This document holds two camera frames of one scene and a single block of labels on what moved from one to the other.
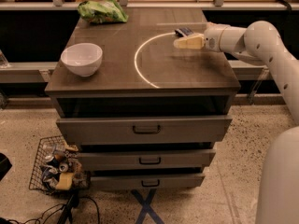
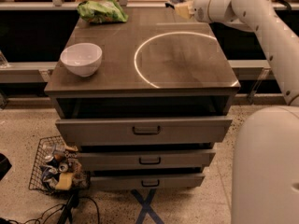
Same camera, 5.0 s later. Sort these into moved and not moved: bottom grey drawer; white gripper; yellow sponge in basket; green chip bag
Moved: white gripper
Not moved: bottom grey drawer; green chip bag; yellow sponge in basket
